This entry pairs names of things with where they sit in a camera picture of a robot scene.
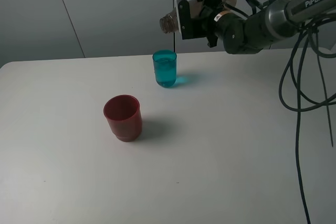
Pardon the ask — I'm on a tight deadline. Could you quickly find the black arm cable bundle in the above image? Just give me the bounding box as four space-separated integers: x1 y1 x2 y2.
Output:
279 16 336 224

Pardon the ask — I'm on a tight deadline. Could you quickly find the teal transparent plastic cup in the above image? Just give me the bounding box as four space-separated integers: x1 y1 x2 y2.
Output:
152 50 177 88

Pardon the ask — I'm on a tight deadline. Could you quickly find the smoky transparent plastic bottle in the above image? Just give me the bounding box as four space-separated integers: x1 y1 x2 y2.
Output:
160 0 237 34

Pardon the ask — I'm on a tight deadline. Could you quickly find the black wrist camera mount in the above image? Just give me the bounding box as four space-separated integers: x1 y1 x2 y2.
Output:
175 0 200 40

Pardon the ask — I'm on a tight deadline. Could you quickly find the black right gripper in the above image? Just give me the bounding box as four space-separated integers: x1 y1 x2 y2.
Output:
194 0 234 48

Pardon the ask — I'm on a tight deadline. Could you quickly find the red plastic cup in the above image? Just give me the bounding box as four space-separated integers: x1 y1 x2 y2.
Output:
103 94 142 142

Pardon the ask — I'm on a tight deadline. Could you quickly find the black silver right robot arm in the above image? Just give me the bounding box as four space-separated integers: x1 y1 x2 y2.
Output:
198 0 335 55

